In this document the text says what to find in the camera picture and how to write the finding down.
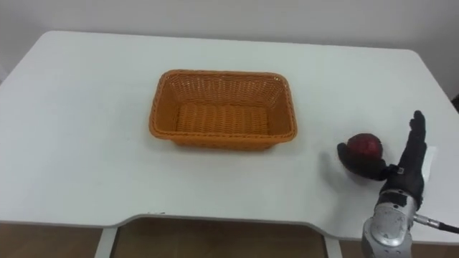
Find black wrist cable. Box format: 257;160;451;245
412;214;459;234

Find white desk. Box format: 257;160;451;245
0;30;459;258

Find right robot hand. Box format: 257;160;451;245
336;110;437;211

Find orange woven basket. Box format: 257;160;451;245
148;69;298;151

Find red apple soft toy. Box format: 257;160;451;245
346;133;384;162

